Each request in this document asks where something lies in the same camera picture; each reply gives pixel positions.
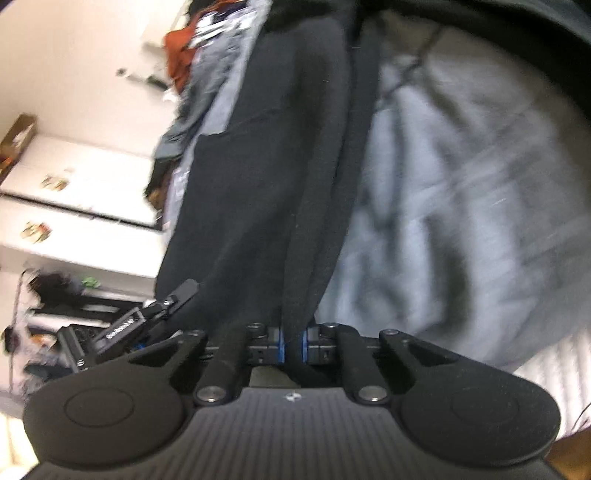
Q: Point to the white wardrobe with stickers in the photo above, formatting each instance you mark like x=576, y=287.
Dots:
x=81, y=204

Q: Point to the black pants garment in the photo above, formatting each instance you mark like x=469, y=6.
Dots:
x=295, y=184

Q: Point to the orange red garment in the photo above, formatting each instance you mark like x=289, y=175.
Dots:
x=175, y=43

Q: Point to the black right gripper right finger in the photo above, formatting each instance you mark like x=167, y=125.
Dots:
x=319, y=345

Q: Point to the dark hanging clothes rack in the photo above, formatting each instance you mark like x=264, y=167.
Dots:
x=37, y=302

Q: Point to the dark brown garment pile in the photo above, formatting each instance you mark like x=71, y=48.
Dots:
x=157, y=187

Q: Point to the grey crumpled garment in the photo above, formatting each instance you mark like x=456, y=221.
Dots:
x=224, y=45

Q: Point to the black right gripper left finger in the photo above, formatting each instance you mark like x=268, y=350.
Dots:
x=265, y=345

